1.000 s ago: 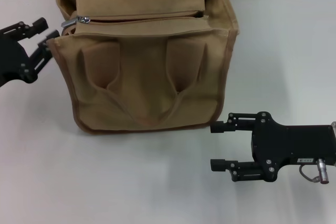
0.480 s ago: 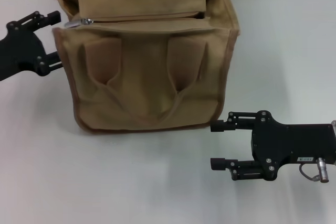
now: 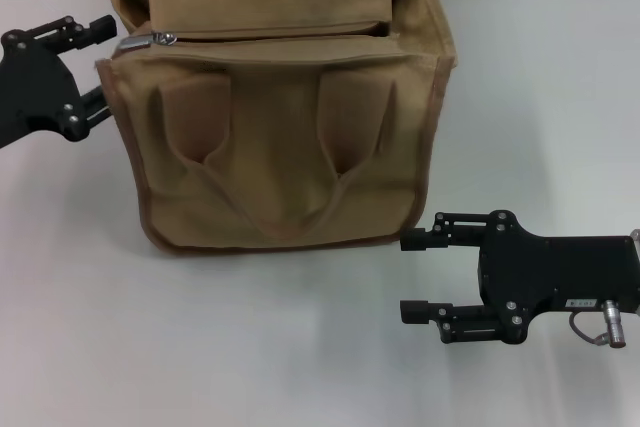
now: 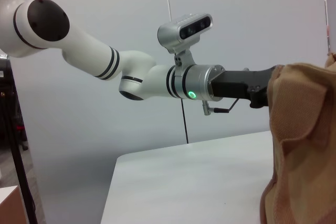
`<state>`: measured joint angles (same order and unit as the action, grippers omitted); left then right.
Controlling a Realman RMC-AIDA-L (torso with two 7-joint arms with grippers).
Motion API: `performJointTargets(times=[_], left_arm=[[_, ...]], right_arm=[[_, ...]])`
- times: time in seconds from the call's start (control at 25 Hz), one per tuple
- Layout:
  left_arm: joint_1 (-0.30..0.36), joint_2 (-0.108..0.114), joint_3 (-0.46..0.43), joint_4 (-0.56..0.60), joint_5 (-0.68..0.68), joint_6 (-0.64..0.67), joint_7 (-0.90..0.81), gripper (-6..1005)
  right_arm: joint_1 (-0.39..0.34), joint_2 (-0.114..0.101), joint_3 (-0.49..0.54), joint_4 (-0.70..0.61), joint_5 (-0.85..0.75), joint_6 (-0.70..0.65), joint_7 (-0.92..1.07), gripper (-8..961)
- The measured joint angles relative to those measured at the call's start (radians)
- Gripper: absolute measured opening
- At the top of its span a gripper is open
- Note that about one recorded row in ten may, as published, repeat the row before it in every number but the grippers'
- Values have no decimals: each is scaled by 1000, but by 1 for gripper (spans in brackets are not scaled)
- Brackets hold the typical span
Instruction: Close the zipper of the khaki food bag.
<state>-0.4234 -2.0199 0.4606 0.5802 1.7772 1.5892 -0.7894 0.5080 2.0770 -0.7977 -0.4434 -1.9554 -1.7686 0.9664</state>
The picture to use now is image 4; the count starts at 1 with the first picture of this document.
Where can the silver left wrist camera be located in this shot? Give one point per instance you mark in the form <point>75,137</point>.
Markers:
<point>173,35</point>

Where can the black stand pole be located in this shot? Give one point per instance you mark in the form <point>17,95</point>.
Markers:
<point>16,142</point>

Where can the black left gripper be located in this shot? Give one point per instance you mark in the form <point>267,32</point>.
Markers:
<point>236,85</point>

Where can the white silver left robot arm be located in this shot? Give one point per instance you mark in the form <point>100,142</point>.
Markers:
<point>89,48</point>

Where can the light wooden box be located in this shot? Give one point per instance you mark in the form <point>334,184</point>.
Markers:
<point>10,208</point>

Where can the khaki canvas food bag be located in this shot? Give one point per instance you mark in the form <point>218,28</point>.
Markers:
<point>302,142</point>

